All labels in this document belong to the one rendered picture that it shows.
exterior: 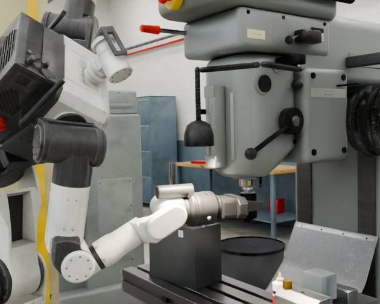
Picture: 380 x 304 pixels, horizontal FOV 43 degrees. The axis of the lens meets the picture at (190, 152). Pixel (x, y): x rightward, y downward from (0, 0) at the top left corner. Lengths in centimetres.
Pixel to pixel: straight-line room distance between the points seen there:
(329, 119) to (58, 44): 75
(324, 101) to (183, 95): 753
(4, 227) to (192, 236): 54
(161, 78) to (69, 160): 838
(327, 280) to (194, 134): 45
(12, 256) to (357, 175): 104
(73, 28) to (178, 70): 761
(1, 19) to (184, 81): 626
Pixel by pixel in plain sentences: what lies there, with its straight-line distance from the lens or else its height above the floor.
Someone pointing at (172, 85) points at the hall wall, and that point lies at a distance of 914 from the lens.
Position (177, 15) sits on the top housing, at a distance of 127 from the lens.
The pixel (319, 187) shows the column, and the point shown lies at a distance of 165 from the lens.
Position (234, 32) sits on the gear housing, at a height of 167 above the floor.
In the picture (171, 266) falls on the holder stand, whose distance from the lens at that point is 158.
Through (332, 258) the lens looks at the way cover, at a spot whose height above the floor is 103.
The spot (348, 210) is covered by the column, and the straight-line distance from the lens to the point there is 159.
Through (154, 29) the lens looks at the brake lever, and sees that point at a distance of 128.
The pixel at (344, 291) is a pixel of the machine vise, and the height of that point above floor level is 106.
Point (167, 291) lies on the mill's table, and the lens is 153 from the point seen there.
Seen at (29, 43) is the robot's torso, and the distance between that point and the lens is 124.
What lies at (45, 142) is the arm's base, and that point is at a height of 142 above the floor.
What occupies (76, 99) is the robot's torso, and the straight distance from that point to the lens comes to 120.
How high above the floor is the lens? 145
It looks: 3 degrees down
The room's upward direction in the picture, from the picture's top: 1 degrees counter-clockwise
